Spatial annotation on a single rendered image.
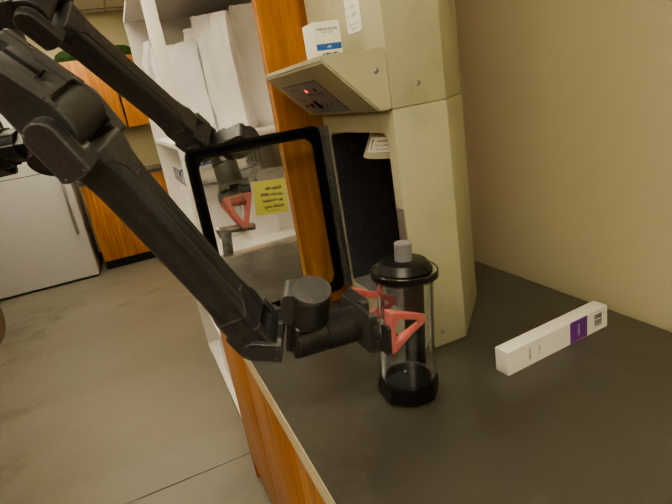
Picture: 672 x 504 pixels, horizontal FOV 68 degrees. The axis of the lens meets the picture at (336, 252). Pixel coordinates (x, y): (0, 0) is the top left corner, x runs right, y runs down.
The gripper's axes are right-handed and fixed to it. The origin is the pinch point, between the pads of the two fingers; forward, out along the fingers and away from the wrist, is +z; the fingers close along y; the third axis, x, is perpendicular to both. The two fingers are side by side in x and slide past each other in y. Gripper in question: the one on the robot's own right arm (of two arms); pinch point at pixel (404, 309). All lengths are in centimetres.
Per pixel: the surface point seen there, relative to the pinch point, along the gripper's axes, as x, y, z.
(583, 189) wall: -11, 9, 50
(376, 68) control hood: -38.1, 10.3, 3.1
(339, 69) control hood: -38.3, 10.5, -3.5
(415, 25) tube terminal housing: -44.4, 10.4, 10.9
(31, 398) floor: 122, 253, -110
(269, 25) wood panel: -50, 48, -2
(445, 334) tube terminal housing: 12.8, 9.5, 15.0
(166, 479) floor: 115, 130, -44
